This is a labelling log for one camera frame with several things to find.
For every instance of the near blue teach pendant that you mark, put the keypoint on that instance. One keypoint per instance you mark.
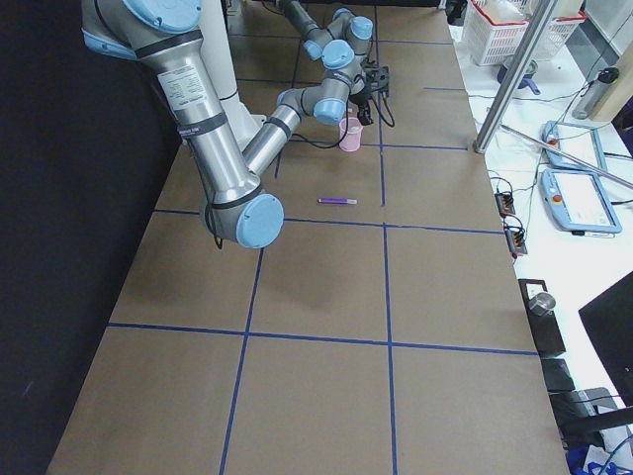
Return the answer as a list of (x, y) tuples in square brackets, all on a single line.
[(577, 203)]

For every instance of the near black power adapter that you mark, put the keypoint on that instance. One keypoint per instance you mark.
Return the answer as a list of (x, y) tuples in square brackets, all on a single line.
[(515, 239)]

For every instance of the aluminium frame post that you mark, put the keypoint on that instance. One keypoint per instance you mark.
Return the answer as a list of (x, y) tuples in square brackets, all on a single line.
[(530, 40)]

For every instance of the far black power adapter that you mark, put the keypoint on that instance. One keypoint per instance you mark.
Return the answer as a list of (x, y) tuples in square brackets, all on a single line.
[(505, 203)]

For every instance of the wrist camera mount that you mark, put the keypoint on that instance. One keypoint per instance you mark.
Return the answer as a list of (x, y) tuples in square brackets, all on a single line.
[(378, 78)]

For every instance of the white plastic basket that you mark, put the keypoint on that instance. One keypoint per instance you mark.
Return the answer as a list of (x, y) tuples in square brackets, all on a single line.
[(492, 30)]

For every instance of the pink mesh pen holder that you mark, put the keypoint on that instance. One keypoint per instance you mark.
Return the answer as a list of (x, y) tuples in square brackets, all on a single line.
[(350, 132)]

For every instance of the silver metal rod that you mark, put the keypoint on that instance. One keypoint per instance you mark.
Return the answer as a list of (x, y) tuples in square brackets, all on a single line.
[(569, 157)]

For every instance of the small steel cup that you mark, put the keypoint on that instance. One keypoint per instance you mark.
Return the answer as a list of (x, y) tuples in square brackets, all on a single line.
[(541, 304)]

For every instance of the black box under cup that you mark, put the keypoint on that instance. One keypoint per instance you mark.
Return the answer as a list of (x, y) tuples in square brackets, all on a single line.
[(543, 324)]

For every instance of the black power adapter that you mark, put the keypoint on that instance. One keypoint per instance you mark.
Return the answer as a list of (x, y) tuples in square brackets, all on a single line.
[(515, 239), (505, 203)]

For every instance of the far blue teach pendant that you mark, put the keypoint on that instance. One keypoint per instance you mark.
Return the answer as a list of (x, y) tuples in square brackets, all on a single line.
[(580, 141)]

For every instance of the grey water bottle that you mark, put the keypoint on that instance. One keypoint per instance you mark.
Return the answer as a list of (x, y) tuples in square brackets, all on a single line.
[(595, 92)]

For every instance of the purple marker pen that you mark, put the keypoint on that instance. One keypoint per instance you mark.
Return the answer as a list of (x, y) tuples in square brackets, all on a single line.
[(337, 201)]

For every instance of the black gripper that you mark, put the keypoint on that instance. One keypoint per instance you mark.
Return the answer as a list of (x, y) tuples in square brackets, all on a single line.
[(361, 97)]

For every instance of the blue teach pendant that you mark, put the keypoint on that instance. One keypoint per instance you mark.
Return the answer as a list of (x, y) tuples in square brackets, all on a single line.
[(580, 141), (577, 203)]

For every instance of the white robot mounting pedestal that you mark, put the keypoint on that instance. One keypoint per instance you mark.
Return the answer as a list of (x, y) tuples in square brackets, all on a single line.
[(217, 58)]

